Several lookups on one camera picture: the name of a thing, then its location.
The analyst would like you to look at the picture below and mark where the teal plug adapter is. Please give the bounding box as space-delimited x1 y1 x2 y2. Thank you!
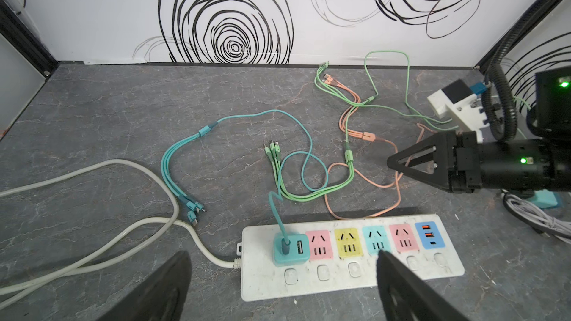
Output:
273 234 311 266

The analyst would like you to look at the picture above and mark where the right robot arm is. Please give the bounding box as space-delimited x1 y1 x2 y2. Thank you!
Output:
388 67 570 193

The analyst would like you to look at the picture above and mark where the white coiled cable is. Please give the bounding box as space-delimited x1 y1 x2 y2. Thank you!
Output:
501 189 571 246

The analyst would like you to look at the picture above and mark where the teal charging cable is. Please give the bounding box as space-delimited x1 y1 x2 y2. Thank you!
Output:
160 108 330 251

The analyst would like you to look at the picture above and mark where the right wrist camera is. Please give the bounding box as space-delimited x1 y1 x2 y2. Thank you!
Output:
428 80 489 144

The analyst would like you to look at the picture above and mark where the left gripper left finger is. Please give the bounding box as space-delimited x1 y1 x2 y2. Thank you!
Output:
100 251 192 320

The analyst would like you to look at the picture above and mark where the green charging cable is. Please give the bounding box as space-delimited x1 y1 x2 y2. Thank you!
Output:
262 50 460 203

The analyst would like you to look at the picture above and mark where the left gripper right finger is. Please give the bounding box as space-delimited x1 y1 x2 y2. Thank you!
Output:
376 251 468 321

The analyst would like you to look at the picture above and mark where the green plug adapter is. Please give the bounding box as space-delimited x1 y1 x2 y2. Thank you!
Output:
529 190 561 210

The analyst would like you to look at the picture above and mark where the white power strip cord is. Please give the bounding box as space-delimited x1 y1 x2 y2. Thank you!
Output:
0 158 237 311

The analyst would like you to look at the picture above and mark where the long colourful power strip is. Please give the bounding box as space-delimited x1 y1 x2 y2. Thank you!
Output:
239 214 465 302

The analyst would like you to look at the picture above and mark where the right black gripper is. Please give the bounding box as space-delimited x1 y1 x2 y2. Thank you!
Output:
387 132 570 193

